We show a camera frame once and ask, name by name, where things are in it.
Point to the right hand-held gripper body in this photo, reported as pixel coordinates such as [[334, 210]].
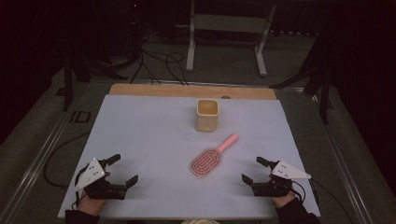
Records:
[[288, 171]]

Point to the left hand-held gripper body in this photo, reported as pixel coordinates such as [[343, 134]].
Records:
[[93, 172]]

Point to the pink hairbrush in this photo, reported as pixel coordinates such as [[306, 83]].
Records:
[[207, 161]]

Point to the beige square cup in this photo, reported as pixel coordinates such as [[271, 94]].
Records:
[[206, 123]]

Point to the person's right hand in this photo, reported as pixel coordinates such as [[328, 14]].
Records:
[[283, 201]]

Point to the person's left hand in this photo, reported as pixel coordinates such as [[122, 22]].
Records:
[[90, 206]]

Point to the light blue table mat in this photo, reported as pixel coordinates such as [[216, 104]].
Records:
[[149, 140]]

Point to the black tripod stand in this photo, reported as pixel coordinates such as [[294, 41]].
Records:
[[325, 93], [68, 81]]

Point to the grey metal stand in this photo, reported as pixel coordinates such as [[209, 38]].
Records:
[[229, 23]]

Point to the aluminium frame rail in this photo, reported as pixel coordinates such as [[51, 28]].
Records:
[[339, 161], [34, 168]]

